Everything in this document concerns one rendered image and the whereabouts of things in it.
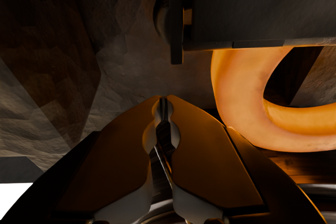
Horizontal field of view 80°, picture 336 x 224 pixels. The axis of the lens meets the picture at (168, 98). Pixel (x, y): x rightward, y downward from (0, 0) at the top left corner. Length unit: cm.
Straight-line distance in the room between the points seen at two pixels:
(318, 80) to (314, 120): 8
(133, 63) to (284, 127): 16
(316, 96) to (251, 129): 15
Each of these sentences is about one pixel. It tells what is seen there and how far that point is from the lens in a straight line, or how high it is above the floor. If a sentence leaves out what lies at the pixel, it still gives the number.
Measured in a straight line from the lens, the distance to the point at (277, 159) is 28.
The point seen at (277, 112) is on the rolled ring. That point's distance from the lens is 21.
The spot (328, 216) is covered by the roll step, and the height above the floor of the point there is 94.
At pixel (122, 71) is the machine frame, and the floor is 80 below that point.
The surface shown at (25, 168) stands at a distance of 946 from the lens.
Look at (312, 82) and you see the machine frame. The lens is 29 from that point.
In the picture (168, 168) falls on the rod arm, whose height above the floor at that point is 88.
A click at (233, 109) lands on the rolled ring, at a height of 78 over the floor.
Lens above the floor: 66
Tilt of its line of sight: 46 degrees up
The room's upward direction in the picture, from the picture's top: 176 degrees clockwise
